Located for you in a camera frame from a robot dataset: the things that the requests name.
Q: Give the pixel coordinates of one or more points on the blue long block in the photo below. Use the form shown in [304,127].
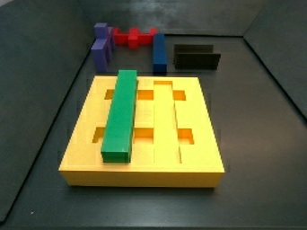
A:
[158,54]

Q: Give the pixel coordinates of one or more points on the black angled holder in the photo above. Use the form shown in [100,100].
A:
[195,57]

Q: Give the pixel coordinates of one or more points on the yellow slotted board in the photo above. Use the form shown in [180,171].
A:
[174,151]

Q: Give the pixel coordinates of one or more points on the red cross-shaped block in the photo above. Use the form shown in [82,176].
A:
[133,38]

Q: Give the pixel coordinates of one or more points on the green long block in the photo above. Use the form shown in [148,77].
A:
[116,145]

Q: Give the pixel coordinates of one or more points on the purple cross-shaped block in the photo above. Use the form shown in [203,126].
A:
[102,46]

